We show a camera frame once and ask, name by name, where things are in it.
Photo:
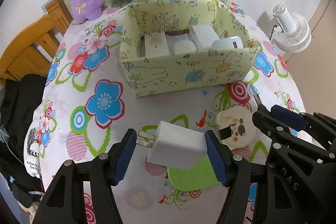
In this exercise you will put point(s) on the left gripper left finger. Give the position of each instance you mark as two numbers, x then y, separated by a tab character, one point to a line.
106	171

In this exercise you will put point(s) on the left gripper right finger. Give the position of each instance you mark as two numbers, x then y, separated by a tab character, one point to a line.
234	173

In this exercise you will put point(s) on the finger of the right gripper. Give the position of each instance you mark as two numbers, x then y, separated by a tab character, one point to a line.
297	184
319	126

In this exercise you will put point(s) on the white plug charger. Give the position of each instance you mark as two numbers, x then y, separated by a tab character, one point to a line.
173	146

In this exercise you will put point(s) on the grey 45W USB charger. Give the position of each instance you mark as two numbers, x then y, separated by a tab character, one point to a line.
228	43

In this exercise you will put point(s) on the white round puck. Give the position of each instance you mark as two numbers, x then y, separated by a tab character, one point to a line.
184	46

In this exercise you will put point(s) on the green pad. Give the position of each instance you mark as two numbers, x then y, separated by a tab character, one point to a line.
200	176

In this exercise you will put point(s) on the round cartoon coaster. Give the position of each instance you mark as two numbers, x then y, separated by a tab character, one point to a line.
235	127

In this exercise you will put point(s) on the floral tablecloth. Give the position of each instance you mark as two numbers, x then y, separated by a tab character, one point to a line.
90	107

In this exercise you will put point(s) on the white printed bag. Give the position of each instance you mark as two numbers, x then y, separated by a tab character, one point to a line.
37	138

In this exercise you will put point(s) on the white floor fan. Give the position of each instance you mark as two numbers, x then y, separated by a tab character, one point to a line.
295	34

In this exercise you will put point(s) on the black clothing pile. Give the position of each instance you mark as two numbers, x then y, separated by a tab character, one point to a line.
20	100

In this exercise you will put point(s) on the white box with print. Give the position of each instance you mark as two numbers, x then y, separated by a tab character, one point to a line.
156	44

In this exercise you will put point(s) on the wooden chair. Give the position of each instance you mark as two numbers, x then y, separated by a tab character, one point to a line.
21	57

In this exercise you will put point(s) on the cartoon print storage box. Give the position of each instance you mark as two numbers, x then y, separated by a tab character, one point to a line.
175	72

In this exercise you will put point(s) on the white rectangular box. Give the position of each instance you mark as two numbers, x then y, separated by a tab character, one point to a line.
203	36

